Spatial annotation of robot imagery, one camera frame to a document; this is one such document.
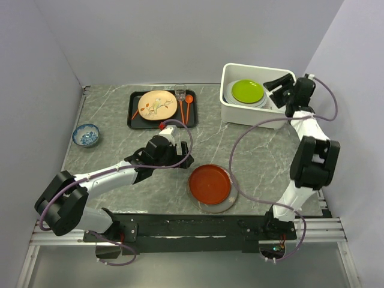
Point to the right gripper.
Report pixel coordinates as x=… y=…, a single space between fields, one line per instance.
x=287 y=78

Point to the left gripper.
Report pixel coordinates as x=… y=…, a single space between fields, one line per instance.
x=179 y=158

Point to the lime green plate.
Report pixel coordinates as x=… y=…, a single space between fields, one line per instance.
x=247 y=91

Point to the red-black lacquer plate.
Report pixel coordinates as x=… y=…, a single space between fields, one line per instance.
x=209 y=184

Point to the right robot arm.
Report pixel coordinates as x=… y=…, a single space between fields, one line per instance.
x=314 y=163

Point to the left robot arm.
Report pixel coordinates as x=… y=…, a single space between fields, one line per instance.
x=63 y=205

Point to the white plastic bin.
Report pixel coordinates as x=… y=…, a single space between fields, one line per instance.
x=247 y=115

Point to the orange plastic spoon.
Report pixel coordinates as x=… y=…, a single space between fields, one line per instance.
x=189 y=99

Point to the beige bird-pattern plate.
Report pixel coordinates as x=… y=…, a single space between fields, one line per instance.
x=157 y=105

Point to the clear glass plate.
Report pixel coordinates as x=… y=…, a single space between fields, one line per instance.
x=216 y=209

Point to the clear drinking glass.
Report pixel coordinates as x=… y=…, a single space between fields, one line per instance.
x=180 y=91

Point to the blue white porcelain bowl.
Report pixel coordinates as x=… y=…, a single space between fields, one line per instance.
x=86 y=135

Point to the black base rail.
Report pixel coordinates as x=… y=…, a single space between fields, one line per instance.
x=167 y=233

